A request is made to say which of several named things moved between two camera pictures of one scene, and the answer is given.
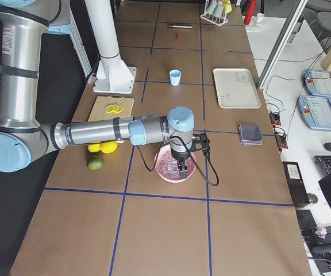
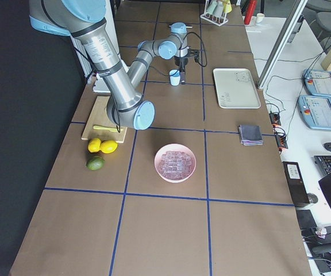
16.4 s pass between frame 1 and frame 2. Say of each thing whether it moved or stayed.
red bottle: stayed
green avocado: stayed
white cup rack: stayed
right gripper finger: moved
